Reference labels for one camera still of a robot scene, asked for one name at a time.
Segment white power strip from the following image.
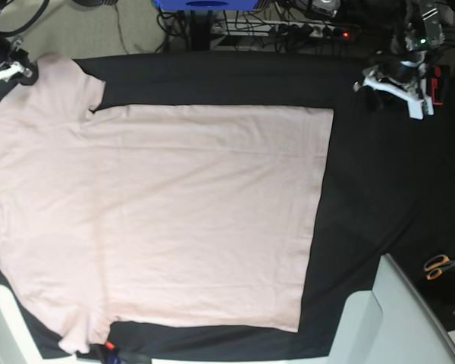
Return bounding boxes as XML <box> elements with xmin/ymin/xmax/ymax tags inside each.
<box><xmin>211</xmin><ymin>19</ymin><xmax>360</xmax><ymax>41</ymax></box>

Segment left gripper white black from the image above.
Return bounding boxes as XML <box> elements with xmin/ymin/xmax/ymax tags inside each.
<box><xmin>353</xmin><ymin>56</ymin><xmax>435</xmax><ymax>120</ymax></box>

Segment red black tool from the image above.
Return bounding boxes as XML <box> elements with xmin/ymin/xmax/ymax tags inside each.
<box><xmin>427</xmin><ymin>64</ymin><xmax>451</xmax><ymax>106</ymax></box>

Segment pink T-shirt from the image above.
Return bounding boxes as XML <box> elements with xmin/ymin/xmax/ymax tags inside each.
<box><xmin>0</xmin><ymin>55</ymin><xmax>334</xmax><ymax>354</ymax></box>

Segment blue box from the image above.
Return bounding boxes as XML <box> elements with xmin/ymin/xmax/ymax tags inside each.
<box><xmin>153</xmin><ymin>0</ymin><xmax>258</xmax><ymax>11</ymax></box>

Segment orange black clamp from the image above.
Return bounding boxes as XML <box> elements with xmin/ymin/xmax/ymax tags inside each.
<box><xmin>75</xmin><ymin>340</ymin><xmax>152</xmax><ymax>364</ymax></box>

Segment orange handled scissors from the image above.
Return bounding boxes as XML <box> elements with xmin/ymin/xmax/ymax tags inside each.
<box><xmin>423</xmin><ymin>254</ymin><xmax>455</xmax><ymax>281</ymax></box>

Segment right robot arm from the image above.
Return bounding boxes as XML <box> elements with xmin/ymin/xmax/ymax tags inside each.
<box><xmin>0</xmin><ymin>1</ymin><xmax>49</xmax><ymax>86</ymax></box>

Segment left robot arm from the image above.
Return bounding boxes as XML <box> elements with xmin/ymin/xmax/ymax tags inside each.
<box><xmin>353</xmin><ymin>1</ymin><xmax>445</xmax><ymax>120</ymax></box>

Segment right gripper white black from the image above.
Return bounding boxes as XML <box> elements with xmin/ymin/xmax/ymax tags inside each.
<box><xmin>0</xmin><ymin>36</ymin><xmax>38</xmax><ymax>86</ymax></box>

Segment black table cloth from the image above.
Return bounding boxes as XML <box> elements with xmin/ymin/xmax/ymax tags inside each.
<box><xmin>0</xmin><ymin>51</ymin><xmax>455</xmax><ymax>360</ymax></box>

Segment white table frame left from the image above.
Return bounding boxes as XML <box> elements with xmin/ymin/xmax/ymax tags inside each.
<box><xmin>0</xmin><ymin>285</ymin><xmax>43</xmax><ymax>364</ymax></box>

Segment white table frame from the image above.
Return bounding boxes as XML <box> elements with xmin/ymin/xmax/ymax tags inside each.
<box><xmin>0</xmin><ymin>285</ymin><xmax>43</xmax><ymax>364</ymax></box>
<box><xmin>328</xmin><ymin>253</ymin><xmax>455</xmax><ymax>364</ymax></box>

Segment white table frame right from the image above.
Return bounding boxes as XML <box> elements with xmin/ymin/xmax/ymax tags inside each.
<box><xmin>328</xmin><ymin>253</ymin><xmax>455</xmax><ymax>364</ymax></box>

